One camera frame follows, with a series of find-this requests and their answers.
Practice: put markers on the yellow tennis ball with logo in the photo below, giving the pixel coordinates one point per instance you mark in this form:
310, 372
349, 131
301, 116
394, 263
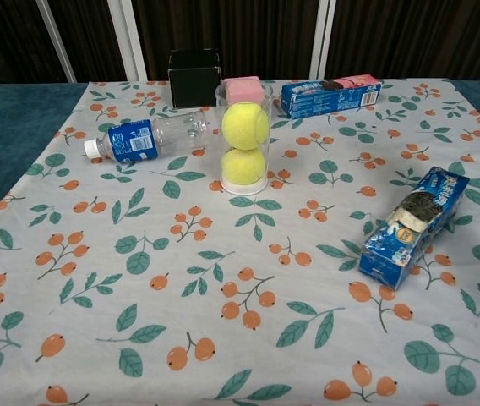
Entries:
243, 167

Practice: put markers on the plain yellow tennis ball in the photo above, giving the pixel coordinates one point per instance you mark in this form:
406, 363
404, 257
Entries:
245, 124

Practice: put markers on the clear plastic tube container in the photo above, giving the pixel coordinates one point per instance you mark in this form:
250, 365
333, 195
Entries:
240, 189

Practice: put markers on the floral white tablecloth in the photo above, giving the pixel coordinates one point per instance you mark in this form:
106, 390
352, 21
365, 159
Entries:
240, 275

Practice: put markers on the pink foam cube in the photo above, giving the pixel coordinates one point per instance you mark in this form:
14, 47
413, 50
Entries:
244, 89

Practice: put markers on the blue label plastic water bottle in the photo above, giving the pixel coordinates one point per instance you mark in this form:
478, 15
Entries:
132, 141

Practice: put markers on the black open box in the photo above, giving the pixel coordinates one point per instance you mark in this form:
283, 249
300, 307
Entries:
193, 84

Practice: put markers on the blue and pink cookie box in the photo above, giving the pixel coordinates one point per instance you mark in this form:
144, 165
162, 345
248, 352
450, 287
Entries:
328, 101

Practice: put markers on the white partition post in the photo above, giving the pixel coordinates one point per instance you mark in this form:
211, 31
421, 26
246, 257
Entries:
322, 38
56, 42
128, 42

